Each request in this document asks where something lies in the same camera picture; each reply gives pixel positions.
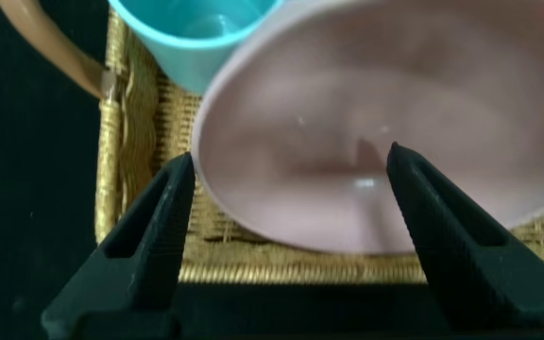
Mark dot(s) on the dark table cloth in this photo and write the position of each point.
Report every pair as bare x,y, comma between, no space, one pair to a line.
26,189

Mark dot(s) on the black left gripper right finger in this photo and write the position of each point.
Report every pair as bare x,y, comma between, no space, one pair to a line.
470,264

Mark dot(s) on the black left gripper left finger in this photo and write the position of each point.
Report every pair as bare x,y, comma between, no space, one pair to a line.
130,278

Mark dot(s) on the pink bowl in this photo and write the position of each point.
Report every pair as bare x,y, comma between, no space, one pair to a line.
347,118

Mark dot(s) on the teal mug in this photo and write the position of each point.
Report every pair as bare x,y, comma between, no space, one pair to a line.
196,47

